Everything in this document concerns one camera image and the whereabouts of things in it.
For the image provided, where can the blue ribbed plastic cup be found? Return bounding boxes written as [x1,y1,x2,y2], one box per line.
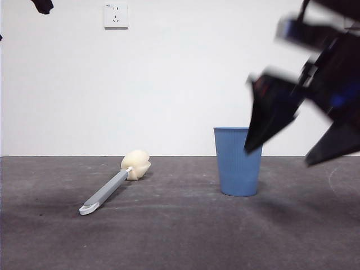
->
[213,127,264,197]

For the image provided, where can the grey-handled cream sponge cup brush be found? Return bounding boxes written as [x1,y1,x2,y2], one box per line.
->
[78,150,152,217]

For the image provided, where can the white wall socket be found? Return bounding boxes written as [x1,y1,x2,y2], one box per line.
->
[103,3,129,29]

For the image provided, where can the pale grey camera box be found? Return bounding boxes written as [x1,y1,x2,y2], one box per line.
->
[276,16,307,43]

